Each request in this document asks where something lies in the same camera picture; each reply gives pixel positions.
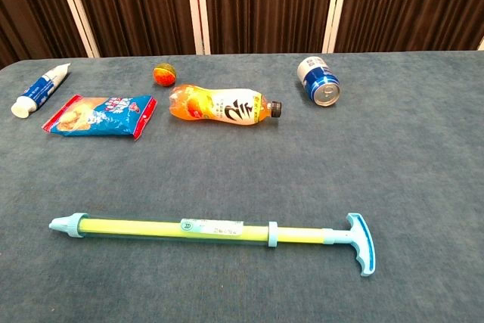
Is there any yellow-green plastic water squirter tube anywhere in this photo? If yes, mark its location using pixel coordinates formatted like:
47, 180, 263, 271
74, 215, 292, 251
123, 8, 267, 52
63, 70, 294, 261
48, 212, 280, 251

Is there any T-handled light blue plunger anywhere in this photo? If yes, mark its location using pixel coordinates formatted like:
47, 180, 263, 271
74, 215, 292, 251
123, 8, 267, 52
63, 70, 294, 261
277, 212, 378, 278

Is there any dark brown curtain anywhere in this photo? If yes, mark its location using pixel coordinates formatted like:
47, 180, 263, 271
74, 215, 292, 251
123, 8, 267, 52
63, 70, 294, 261
194, 0, 343, 55
328, 0, 484, 54
60, 0, 205, 58
0, 0, 95, 70

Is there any blue table cloth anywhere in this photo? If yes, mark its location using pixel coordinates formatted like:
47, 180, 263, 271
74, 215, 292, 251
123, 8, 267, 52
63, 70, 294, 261
0, 49, 484, 323

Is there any orange drink plastic bottle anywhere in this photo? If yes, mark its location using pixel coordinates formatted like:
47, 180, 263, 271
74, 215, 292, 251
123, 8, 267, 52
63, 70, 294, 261
168, 83, 284, 127

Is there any blue white drink can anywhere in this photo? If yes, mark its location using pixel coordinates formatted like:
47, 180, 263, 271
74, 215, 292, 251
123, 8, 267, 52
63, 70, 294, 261
296, 55, 341, 107

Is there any orange green small ball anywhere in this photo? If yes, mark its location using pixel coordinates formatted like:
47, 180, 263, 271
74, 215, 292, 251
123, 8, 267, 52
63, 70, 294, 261
152, 62, 178, 87

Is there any blue red snack bag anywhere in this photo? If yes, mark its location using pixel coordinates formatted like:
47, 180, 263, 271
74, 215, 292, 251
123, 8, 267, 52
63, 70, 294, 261
41, 94, 158, 141

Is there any blue white toothpaste tube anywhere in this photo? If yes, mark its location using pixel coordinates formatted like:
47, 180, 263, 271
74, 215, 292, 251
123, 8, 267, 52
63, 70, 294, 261
10, 62, 72, 119

